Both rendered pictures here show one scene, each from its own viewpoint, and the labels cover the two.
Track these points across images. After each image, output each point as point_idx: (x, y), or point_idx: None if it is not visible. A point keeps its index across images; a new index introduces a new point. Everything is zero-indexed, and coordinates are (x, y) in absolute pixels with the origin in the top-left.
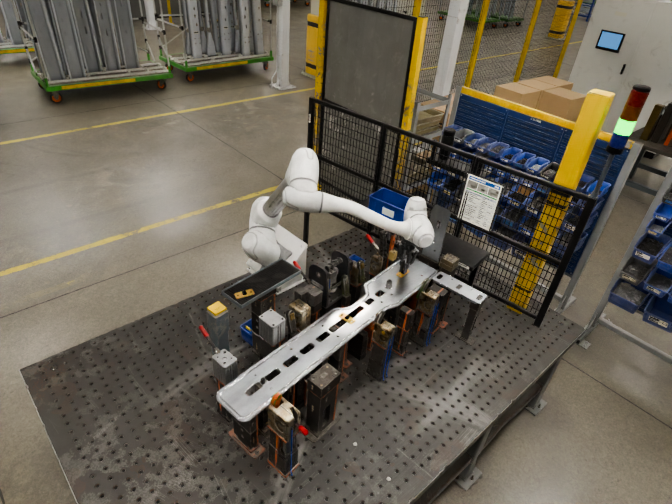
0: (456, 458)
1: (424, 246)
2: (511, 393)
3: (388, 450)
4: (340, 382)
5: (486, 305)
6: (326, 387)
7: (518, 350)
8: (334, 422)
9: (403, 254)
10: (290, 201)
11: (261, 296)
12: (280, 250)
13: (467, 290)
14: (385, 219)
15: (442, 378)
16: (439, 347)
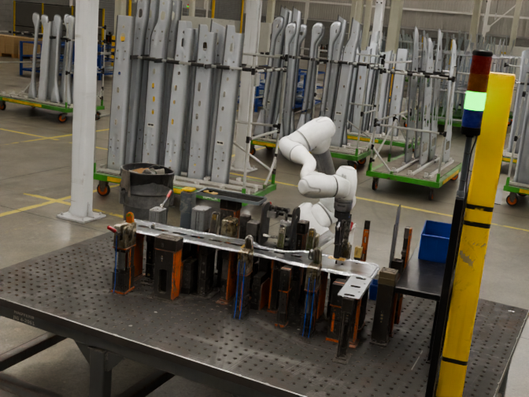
0: (170, 355)
1: (300, 191)
2: (277, 383)
3: (157, 324)
4: (216, 302)
5: (421, 372)
6: (160, 239)
7: (357, 391)
8: (171, 302)
9: None
10: (279, 144)
11: (215, 197)
12: (323, 233)
13: (353, 290)
14: (305, 168)
15: (264, 346)
16: (308, 344)
